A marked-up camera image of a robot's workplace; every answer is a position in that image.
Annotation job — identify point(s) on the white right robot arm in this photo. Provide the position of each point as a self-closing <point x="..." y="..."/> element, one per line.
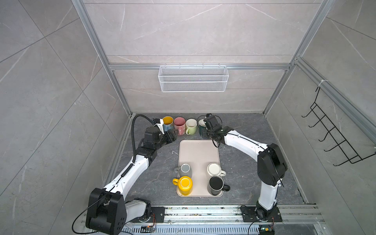
<point x="271" y="165"/>

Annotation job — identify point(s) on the pink ghost print mug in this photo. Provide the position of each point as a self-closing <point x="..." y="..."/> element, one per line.
<point x="180" y="125"/>

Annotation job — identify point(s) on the white wire mesh basket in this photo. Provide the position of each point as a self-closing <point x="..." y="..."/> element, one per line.
<point x="174" y="79"/>

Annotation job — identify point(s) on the black wire hook rack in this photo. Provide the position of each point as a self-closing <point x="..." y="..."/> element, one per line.
<point x="333" y="131"/>

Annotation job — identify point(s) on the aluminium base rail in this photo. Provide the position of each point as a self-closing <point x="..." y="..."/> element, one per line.
<point x="214" y="220"/>

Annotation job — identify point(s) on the grey mug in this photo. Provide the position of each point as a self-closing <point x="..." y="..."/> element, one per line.
<point x="184" y="170"/>

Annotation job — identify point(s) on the blue mug yellow inside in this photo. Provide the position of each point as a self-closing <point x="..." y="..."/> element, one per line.
<point x="168" y="123"/>

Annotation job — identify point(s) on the dark green mug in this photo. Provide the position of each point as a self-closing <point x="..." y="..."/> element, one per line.
<point x="202" y="130"/>

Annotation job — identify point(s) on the white mug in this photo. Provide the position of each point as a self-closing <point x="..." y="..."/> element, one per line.
<point x="214" y="169"/>

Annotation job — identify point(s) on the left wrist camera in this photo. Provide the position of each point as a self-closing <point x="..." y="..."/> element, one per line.
<point x="159" y="123"/>

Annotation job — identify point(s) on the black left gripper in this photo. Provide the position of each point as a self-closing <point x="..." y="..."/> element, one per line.
<point x="170" y="136"/>

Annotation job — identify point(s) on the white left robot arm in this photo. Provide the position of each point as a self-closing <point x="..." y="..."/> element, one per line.
<point x="107" y="210"/>

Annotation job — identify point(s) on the black mug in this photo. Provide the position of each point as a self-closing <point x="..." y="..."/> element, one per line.
<point x="216" y="186"/>

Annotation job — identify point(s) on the beige plastic tray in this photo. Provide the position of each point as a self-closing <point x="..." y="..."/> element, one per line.
<point x="198" y="154"/>

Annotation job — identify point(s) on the light green mug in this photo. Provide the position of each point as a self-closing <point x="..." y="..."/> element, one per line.
<point x="191" y="126"/>

